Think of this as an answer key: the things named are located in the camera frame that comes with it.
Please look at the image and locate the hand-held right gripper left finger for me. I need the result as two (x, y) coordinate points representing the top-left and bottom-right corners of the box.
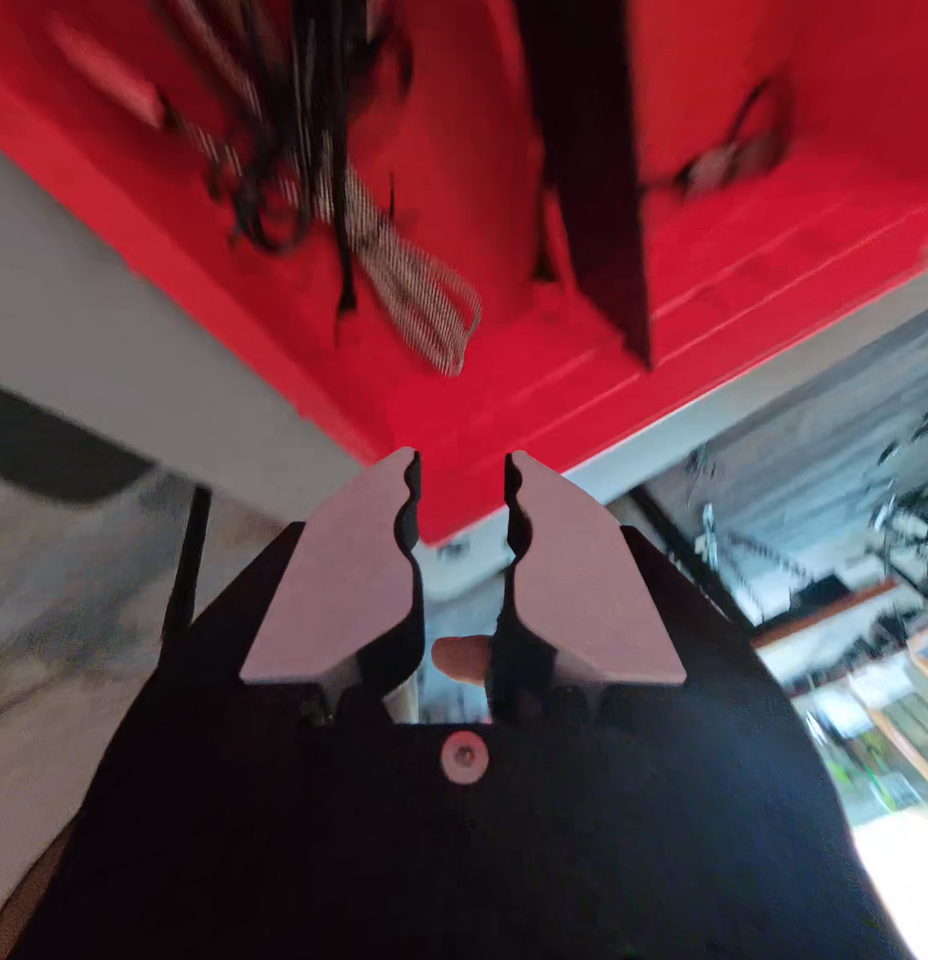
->
(237, 447), (427, 725)

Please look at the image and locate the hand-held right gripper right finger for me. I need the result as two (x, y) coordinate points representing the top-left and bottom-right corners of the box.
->
(490, 448), (689, 725)

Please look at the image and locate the red plastic bin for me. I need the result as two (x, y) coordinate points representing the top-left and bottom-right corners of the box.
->
(0, 0), (928, 547)

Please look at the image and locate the black white braided cable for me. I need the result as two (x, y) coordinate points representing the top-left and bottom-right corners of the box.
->
(171, 0), (483, 378)

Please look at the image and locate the black usb cable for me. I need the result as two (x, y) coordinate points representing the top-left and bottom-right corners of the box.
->
(152, 0), (416, 350)

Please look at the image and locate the person's right hand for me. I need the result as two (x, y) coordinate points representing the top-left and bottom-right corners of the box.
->
(431, 636), (496, 685)

